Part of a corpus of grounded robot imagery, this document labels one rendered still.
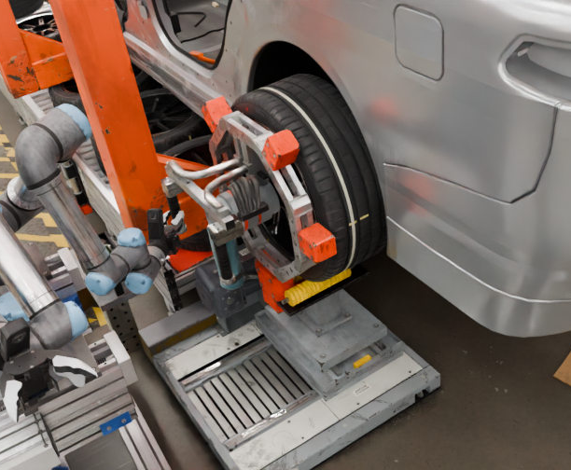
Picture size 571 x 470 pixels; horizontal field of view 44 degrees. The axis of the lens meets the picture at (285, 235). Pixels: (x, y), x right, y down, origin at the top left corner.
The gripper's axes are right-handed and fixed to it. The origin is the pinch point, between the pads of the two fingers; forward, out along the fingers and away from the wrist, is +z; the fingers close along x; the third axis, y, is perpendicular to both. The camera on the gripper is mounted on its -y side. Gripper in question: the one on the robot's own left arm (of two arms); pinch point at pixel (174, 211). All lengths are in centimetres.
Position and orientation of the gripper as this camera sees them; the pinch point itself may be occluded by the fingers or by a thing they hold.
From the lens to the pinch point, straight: 237.5
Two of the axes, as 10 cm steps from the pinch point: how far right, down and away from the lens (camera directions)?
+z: 2.2, -6.1, 7.6
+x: 9.7, 0.3, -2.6
